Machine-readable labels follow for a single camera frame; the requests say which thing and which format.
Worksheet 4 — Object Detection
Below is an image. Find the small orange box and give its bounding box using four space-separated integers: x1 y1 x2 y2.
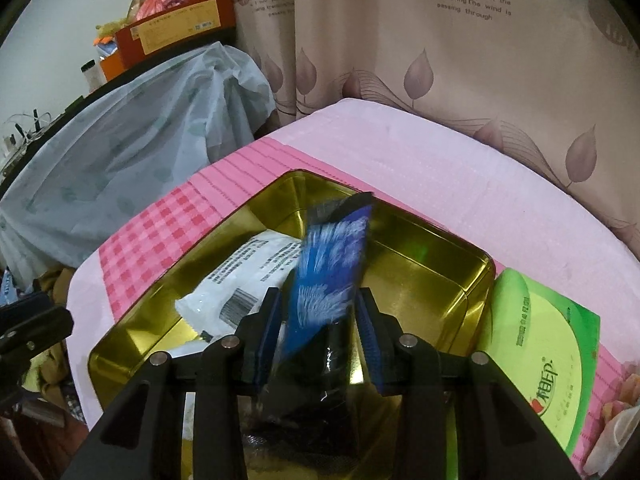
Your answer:
100 52 123 83

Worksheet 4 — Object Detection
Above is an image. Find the gold tin box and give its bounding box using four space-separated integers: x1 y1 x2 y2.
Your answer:
87 170 497 480

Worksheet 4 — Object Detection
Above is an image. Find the blue black packet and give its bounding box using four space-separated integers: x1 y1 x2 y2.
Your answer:
245 191 376 461

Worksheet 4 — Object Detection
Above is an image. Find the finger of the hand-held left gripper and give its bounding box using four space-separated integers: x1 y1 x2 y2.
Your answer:
0 287 51 311
0 306 75 376

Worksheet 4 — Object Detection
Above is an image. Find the white plastic packet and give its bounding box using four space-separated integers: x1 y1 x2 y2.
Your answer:
175 229 306 341

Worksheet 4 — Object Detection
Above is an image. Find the translucent plastic cover sheet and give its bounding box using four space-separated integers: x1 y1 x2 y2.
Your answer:
0 40 277 291

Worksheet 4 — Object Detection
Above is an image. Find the beige leaf printed curtain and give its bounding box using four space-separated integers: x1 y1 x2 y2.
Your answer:
160 0 640 261

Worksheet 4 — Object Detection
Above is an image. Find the red box with yellow label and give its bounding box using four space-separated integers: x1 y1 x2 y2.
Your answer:
114 0 237 71

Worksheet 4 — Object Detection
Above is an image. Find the white bottle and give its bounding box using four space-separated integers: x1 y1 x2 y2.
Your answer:
80 60 108 93

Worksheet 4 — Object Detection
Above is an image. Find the orange plastic bag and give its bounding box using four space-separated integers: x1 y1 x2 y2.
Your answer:
135 0 201 23

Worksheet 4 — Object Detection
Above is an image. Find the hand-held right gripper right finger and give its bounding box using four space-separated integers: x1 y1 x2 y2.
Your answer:
356 285 586 480

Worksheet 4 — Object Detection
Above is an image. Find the tangle of cables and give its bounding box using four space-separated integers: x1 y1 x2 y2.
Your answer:
0 107 66 161

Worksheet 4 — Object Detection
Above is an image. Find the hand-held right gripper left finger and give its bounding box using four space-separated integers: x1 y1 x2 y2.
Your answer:
60 286 283 480

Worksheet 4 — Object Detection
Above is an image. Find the pale green printed sock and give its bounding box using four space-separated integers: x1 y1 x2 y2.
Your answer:
582 372 640 478

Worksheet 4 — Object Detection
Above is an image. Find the mustard cloth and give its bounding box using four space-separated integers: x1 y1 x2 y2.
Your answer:
27 267 76 396

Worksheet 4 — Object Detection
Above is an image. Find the green tissue box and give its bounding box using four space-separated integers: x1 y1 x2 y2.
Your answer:
475 267 601 458

